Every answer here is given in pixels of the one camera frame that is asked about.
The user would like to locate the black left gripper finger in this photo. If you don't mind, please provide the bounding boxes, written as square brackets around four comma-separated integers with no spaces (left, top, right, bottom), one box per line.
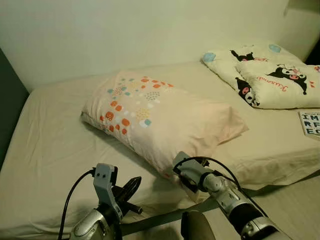
[117,176,142,201]

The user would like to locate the pink dotted pillow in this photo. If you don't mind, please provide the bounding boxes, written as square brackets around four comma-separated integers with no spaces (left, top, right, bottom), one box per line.
[81,70,249,178]

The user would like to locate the mattress with beige sheet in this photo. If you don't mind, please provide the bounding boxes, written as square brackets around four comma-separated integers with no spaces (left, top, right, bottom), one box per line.
[0,60,320,240]

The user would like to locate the cream cartoon print quilt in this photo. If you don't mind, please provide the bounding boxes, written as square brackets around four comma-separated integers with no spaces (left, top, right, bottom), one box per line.
[201,42,320,110]

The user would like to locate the white book blue letters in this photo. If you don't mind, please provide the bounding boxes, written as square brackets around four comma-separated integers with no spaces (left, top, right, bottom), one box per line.
[298,110,320,138]

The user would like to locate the teal fabric headboard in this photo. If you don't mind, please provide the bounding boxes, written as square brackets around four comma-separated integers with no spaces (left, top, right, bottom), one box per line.
[0,47,30,171]

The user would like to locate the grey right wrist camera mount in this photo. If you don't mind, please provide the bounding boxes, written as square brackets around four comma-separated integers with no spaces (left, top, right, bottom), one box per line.
[172,151,206,188]

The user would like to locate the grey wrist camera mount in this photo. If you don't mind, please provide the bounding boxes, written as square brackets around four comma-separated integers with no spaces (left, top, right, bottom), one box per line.
[172,151,206,188]
[93,163,123,223]

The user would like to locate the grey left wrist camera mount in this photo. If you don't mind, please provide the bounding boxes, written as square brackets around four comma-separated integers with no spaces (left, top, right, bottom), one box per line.
[93,163,123,223]

